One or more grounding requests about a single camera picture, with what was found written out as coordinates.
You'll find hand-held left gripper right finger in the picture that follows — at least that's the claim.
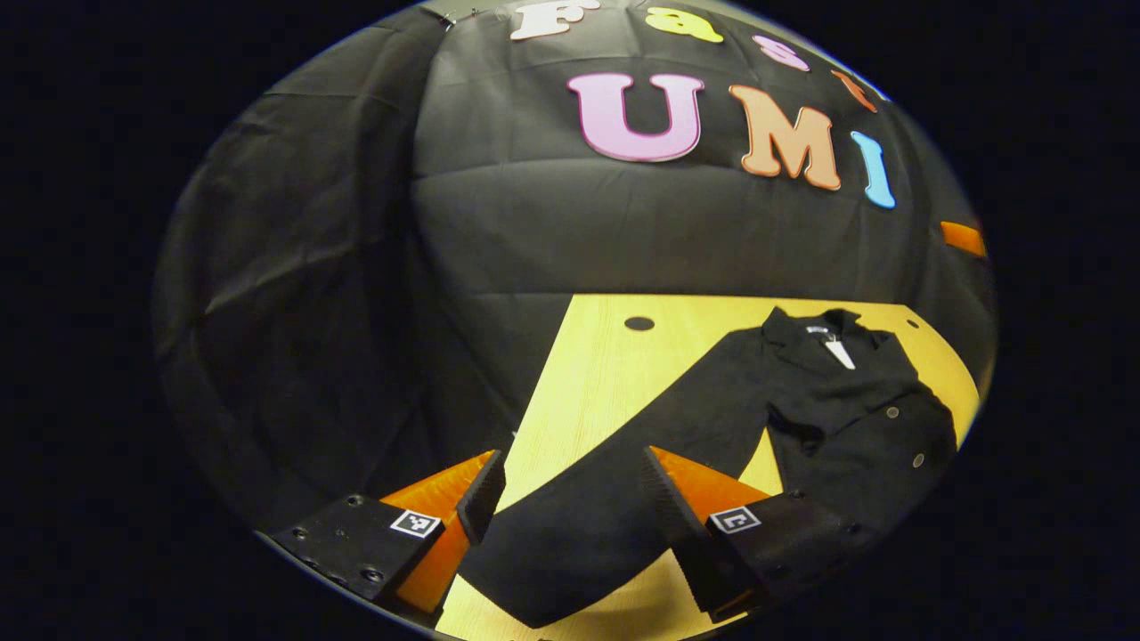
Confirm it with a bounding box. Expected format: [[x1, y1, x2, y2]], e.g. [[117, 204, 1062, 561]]
[[641, 445, 883, 624]]

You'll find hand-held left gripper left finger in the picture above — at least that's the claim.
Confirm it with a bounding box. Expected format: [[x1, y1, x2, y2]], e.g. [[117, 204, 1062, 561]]
[[267, 449, 507, 624]]

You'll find black button shirt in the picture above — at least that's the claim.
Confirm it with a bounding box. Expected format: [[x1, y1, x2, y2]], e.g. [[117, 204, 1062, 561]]
[[454, 307, 961, 629]]

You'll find black backdrop cloth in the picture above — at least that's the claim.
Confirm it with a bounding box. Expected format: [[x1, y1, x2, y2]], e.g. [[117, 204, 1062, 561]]
[[151, 0, 997, 544]]

